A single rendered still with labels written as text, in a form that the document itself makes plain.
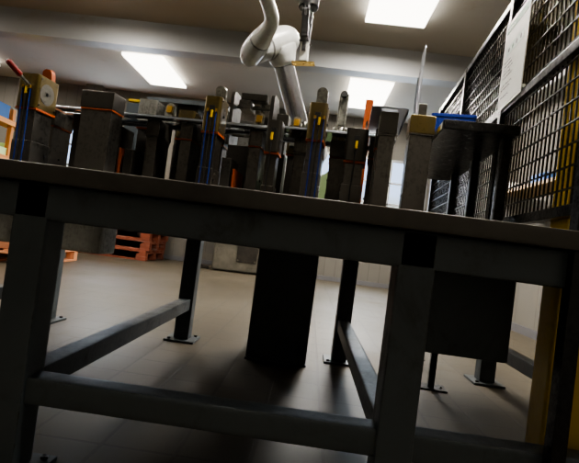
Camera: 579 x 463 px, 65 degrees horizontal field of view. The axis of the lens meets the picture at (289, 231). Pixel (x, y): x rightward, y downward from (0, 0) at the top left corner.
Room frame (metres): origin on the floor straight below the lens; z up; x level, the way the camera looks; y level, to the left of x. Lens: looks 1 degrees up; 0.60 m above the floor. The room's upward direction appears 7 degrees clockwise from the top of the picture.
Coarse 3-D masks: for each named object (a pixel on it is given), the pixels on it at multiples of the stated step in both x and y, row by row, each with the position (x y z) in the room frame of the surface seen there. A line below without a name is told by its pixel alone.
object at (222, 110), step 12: (216, 96) 1.48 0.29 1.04; (216, 108) 1.47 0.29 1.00; (204, 120) 1.49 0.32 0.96; (216, 120) 1.48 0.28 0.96; (204, 132) 1.48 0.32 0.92; (216, 132) 1.48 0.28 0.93; (204, 144) 1.49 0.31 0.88; (216, 144) 1.50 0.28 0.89; (204, 156) 1.49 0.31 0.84; (216, 156) 1.52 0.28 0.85; (204, 168) 1.48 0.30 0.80; (216, 168) 1.54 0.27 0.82; (204, 180) 1.49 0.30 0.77; (216, 180) 1.54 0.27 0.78
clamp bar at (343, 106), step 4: (344, 92) 1.77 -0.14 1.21; (340, 96) 1.80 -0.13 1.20; (344, 96) 1.77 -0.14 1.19; (348, 96) 1.80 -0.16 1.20; (340, 100) 1.80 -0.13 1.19; (344, 100) 1.81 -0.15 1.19; (340, 104) 1.79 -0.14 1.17; (344, 104) 1.80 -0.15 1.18; (340, 108) 1.80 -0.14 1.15; (344, 108) 1.80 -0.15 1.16; (340, 112) 1.80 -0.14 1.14; (344, 112) 1.80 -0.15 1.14; (340, 116) 1.80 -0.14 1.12; (344, 116) 1.79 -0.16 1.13; (336, 120) 1.78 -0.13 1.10; (340, 120) 1.79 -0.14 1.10; (344, 120) 1.78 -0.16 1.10; (336, 124) 1.78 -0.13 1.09; (340, 124) 1.79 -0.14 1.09; (344, 124) 1.78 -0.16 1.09; (336, 128) 1.78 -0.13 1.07; (344, 128) 1.78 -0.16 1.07
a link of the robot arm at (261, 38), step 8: (264, 0) 1.77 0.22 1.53; (272, 0) 1.79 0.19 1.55; (264, 8) 1.82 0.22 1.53; (272, 8) 1.83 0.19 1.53; (264, 16) 1.89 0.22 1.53; (272, 16) 1.86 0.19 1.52; (264, 24) 1.94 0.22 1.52; (272, 24) 1.91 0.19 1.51; (256, 32) 1.99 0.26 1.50; (264, 32) 1.96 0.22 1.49; (272, 32) 1.96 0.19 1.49; (256, 40) 2.01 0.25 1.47; (264, 40) 2.00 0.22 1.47; (256, 48) 2.04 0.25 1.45; (264, 48) 2.04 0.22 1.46
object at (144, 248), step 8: (120, 232) 7.75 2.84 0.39; (128, 232) 8.14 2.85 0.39; (136, 232) 8.22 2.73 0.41; (120, 240) 7.72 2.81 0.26; (128, 240) 8.11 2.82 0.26; (136, 240) 7.32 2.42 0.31; (144, 240) 7.31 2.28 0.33; (152, 240) 7.70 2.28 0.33; (160, 240) 8.09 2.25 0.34; (120, 248) 7.31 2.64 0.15; (128, 248) 7.32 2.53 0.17; (136, 248) 7.32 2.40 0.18; (144, 248) 7.32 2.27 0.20; (152, 248) 7.70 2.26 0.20; (160, 248) 8.09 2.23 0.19; (112, 256) 7.31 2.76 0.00; (120, 256) 7.31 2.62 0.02; (128, 256) 7.70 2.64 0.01; (136, 256) 7.29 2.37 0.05; (144, 256) 7.28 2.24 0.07; (152, 256) 7.67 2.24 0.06; (160, 256) 8.06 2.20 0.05
